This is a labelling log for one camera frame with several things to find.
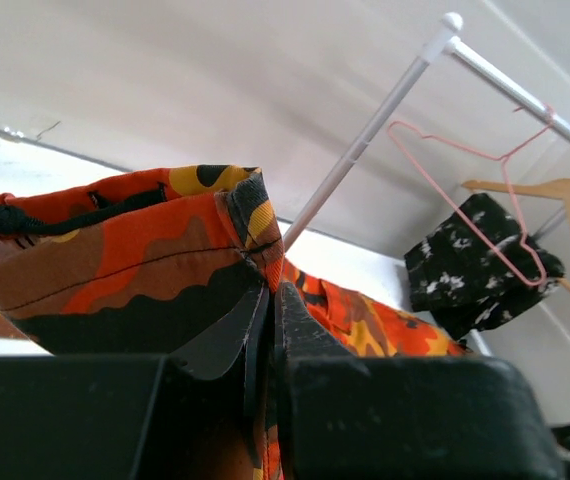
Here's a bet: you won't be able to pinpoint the white clothes rack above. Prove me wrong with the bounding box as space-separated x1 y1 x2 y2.
282 12 570 254

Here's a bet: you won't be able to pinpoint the black white patterned garment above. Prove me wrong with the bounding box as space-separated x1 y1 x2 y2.
404 214 565 340

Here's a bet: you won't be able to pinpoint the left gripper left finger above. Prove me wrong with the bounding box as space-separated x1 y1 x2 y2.
170 286 270 415

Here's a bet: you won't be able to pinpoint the orange camouflage trousers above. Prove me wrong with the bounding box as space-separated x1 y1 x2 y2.
0 165 466 479

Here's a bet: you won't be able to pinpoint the pink wire hanger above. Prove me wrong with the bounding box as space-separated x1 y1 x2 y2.
386 103 556 288

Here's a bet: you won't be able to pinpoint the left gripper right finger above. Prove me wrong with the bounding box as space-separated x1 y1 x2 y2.
274 282 370 380

